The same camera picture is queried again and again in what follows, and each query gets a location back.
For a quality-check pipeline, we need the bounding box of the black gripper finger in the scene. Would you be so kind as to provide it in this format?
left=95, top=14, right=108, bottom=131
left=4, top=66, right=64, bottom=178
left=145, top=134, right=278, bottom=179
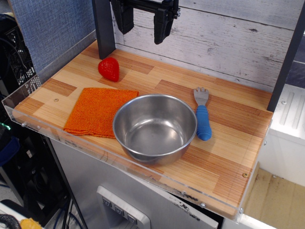
left=112, top=0, right=134, bottom=34
left=154, top=10, right=173, bottom=44

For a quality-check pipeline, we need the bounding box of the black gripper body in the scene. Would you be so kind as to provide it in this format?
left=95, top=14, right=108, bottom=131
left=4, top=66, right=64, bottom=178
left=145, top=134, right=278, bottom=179
left=110, top=0, right=180, bottom=19

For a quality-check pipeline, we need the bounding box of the stainless steel pot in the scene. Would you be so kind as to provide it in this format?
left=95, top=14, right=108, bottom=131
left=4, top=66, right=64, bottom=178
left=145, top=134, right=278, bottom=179
left=112, top=94, right=197, bottom=165

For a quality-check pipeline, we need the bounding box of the orange cloth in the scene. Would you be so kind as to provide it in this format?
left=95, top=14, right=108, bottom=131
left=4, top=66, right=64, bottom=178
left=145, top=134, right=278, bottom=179
left=63, top=88, right=139, bottom=138

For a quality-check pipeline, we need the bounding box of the red toy strawberry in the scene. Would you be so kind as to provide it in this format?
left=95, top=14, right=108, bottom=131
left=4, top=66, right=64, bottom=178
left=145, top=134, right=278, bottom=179
left=98, top=57, right=120, bottom=82

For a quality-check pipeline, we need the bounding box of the blue fabric panel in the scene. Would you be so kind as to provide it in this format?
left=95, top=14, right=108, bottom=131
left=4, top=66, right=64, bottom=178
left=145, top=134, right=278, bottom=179
left=10, top=0, right=95, bottom=73

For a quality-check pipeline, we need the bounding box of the clear acrylic table guard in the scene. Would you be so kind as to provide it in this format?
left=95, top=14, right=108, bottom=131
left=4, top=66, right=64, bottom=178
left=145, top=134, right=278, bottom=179
left=3, top=42, right=272, bottom=227

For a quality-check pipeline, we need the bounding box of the white toy sink unit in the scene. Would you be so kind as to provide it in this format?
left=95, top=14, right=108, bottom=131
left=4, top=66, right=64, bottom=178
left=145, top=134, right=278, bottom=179
left=258, top=84, right=305, bottom=186

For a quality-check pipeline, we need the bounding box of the silver toy fridge cabinet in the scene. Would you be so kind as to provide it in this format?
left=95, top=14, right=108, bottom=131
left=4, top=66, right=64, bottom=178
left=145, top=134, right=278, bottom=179
left=51, top=140, right=224, bottom=229

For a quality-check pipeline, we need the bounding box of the dark grey left post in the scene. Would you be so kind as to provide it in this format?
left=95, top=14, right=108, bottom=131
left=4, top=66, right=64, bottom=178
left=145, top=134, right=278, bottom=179
left=92, top=0, right=116, bottom=59

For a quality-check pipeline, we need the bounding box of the dark grey post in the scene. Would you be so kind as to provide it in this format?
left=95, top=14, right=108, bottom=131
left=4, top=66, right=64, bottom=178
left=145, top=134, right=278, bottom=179
left=267, top=3, right=305, bottom=112
left=92, top=0, right=116, bottom=59

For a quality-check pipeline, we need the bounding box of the blue handled metal fork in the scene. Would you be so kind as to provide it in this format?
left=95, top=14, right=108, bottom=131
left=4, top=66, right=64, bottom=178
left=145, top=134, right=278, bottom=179
left=193, top=87, right=212, bottom=141

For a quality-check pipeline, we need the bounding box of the dark grey right post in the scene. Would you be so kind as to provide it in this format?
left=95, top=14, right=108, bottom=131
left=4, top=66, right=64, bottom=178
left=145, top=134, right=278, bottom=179
left=267, top=3, right=305, bottom=112

